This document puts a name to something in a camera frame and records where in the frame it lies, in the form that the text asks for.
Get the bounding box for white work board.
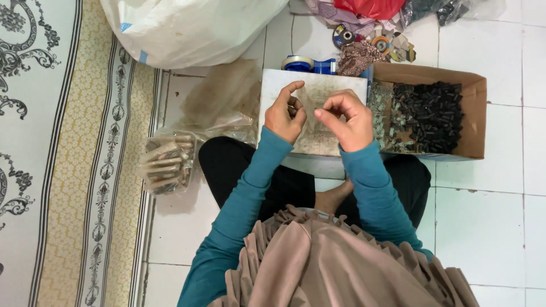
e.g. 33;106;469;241
257;68;368;158

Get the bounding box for pile of black plastic pieces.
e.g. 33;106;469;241
390;81;465;154

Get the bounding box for small clear plastic bag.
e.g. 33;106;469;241
298;83;343;146

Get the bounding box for dark grinding disc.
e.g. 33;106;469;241
332;24;356;49

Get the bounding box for heap of paper scraps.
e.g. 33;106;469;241
386;29;417;64

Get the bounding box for person's left hand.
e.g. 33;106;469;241
264;80;309;145

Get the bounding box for person's right hand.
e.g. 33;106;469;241
313;89;375;153

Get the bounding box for purple patterned cloth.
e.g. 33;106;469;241
304;0;377;37

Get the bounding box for clear bag of filled packets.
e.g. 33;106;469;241
136;128;198;196

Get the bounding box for heap of empty clear bags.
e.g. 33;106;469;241
176;59;262;146

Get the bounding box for pile of clear green pieces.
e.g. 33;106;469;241
368;81;416;153

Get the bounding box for person's black trousers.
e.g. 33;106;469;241
198;136;432;229

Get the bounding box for grinding disc with orange centre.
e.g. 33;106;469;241
370;35;392;55

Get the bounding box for clear bag of dark pieces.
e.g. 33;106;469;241
400;0;507;27

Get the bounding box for brown patterned cloth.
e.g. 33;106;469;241
336;41;390;77

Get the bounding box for blue tape dispenser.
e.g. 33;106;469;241
281;55;338;76

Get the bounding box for red plastic bag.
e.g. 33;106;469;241
333;0;406;21

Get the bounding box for patterned cream floor mat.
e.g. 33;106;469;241
0;0;164;307

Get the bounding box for person's bare foot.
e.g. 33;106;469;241
314;177;355;215

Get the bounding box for clear tape roll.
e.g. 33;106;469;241
281;55;315;72

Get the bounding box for large white sack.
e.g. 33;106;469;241
99;0;291;70

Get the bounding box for brown cardboard box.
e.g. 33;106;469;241
366;63;488;162

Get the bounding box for person's beige headscarf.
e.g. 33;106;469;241
208;205;480;307

